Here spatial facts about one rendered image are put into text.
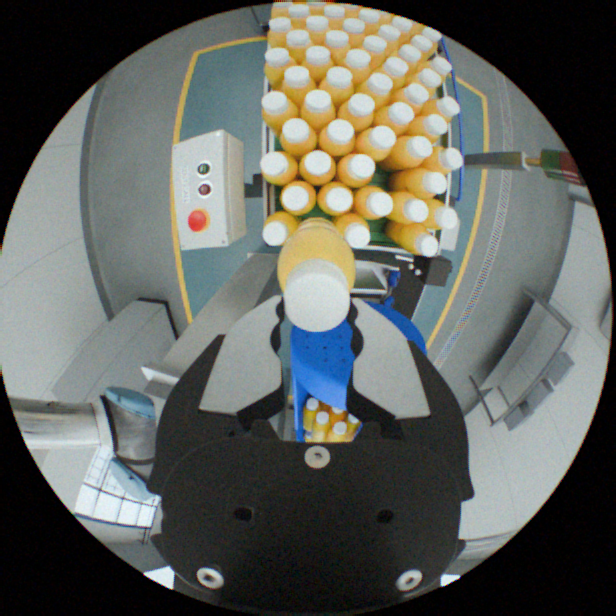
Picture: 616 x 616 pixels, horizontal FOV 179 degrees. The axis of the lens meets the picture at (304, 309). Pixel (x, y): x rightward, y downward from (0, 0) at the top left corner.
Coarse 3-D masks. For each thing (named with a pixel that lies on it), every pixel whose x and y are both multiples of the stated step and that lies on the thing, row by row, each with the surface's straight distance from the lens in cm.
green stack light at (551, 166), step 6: (546, 150) 54; (552, 150) 54; (558, 150) 53; (540, 156) 53; (546, 156) 53; (552, 156) 52; (558, 156) 52; (546, 162) 52; (552, 162) 52; (558, 162) 51; (546, 168) 53; (552, 168) 52; (558, 168) 51; (546, 174) 54; (552, 174) 53; (558, 174) 52; (558, 180) 54; (564, 180) 53
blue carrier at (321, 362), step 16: (368, 304) 50; (400, 320) 47; (304, 336) 38; (320, 336) 38; (336, 336) 38; (416, 336) 44; (304, 352) 34; (320, 352) 34; (336, 352) 35; (352, 352) 35; (304, 368) 33; (320, 368) 32; (336, 368) 32; (304, 384) 37; (320, 384) 32; (336, 384) 31; (304, 400) 72; (320, 400) 36; (336, 400) 34; (304, 432) 100
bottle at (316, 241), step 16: (304, 224) 21; (320, 224) 20; (288, 240) 16; (304, 240) 14; (320, 240) 14; (336, 240) 15; (288, 256) 14; (304, 256) 13; (320, 256) 13; (336, 256) 13; (352, 256) 15; (288, 272) 13; (352, 272) 14
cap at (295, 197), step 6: (294, 186) 32; (288, 192) 32; (294, 192) 32; (300, 192) 32; (306, 192) 32; (288, 198) 32; (294, 198) 32; (300, 198) 32; (306, 198) 32; (288, 204) 32; (294, 204) 32; (300, 204) 32
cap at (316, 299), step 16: (304, 272) 11; (320, 272) 11; (336, 272) 12; (288, 288) 11; (304, 288) 11; (320, 288) 11; (336, 288) 11; (288, 304) 11; (304, 304) 11; (320, 304) 11; (336, 304) 11; (304, 320) 12; (320, 320) 12; (336, 320) 12
